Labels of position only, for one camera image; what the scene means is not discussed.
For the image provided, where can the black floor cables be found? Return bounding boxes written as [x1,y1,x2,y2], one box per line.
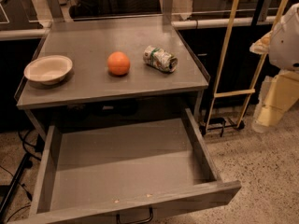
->
[0,128,45,223]

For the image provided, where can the yellow hand truck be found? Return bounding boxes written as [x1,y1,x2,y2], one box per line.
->
[199,0,294,138]

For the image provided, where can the black drawer handle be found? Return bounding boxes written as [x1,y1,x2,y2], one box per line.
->
[116,207,154,224]

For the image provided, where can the crushed green white can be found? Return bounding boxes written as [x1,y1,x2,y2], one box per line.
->
[143,46,178,73]

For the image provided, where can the open grey top drawer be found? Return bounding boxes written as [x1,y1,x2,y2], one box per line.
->
[8,109,241,224]

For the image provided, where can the grey cabinet table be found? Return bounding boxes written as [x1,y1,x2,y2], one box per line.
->
[17,14,208,137]

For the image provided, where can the white bowl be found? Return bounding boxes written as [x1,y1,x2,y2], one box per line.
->
[23,55,73,85]

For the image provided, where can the person in dark clothes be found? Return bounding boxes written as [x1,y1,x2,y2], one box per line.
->
[69,0,161,19]

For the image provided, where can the orange fruit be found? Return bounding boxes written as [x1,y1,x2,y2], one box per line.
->
[107,51,131,76]

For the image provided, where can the white horizontal rail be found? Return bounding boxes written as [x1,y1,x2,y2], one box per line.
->
[0,15,281,42]

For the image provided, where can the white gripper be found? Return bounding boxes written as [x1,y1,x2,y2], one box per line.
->
[249,3,299,133]

